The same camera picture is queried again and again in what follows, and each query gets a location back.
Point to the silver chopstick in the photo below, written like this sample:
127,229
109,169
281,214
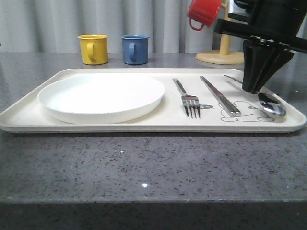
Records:
221,94
216,95

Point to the blue mug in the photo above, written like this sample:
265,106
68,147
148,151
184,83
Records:
135,49

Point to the wooden mug tree stand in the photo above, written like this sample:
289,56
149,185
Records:
224,55

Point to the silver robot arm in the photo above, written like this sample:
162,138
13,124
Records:
269,29

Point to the grey curtain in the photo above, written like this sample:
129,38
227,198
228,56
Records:
53,26

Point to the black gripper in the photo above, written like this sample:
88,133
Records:
273,21

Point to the silver fork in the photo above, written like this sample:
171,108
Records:
190,102

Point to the red mug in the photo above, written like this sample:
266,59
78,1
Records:
204,12

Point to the cream rabbit tray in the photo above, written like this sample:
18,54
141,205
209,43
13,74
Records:
229,108

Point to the yellow mug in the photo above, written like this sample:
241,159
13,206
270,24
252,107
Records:
94,49

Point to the silver spoon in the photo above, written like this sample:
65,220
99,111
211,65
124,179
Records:
271,104

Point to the white round plate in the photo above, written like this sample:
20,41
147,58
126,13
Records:
101,98

